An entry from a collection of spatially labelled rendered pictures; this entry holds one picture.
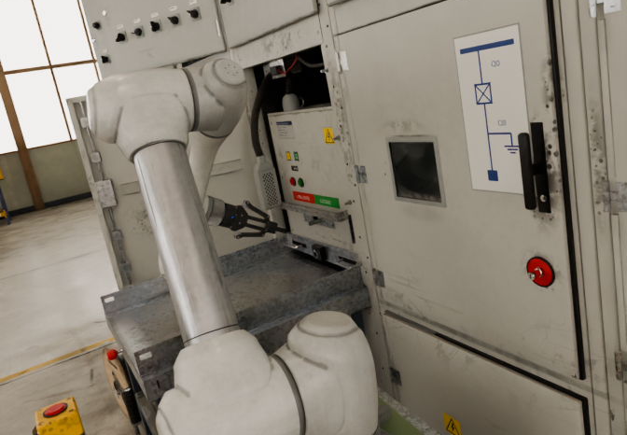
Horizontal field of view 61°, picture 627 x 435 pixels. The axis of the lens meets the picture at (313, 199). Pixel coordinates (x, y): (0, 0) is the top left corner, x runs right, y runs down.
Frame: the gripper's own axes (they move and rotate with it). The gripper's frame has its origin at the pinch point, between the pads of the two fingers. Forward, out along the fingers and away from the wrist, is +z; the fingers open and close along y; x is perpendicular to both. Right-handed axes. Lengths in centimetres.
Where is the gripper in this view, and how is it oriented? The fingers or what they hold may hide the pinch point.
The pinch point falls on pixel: (275, 228)
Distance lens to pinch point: 178.6
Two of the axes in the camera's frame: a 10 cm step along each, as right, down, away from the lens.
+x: 5.0, 0.9, -8.6
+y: -2.7, 9.6, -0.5
